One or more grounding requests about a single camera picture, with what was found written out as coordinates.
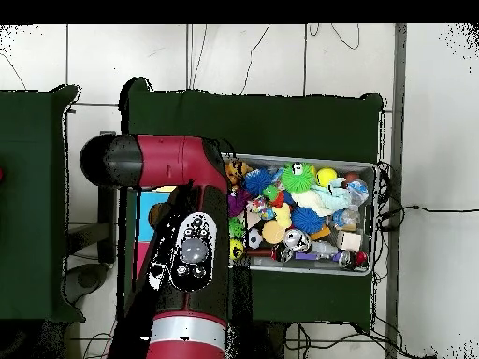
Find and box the wooden box with three holes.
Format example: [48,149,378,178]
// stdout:
[130,185,177,293]

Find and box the metal mesh bin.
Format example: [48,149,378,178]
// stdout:
[222,152,379,277]

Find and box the purple spiky monster toy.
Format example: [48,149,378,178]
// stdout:
[228,188,252,218]

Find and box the blue puffer ball with eyes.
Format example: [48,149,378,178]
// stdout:
[243,167,273,197]

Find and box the small soccer ball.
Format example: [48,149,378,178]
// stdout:
[247,227,264,250]

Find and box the yellow smiley ball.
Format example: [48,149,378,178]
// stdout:
[229,238,245,260]

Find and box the green spiky puffer toy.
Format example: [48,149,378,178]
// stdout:
[280,162,316,194]

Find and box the cream fluffy cloth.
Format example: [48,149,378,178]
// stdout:
[290,189,327,217]

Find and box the plain blue puffer ball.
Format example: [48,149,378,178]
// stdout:
[290,206,325,235]

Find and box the yellow tennis ball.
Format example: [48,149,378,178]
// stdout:
[315,166,339,188]

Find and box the dark green tablecloth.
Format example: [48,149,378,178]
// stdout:
[118,77,385,332]
[0,84,86,323]

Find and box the mint green cloth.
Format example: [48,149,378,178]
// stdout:
[312,178,353,214]

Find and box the black stand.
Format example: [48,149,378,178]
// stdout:
[66,130,119,265]

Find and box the grey rounded stand base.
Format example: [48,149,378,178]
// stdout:
[62,262,110,305]

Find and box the grey floor strip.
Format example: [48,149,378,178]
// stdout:
[385,23,408,359]

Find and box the black cable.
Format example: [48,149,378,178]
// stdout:
[377,203,479,231]

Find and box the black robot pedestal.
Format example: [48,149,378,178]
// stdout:
[261,321,288,359]

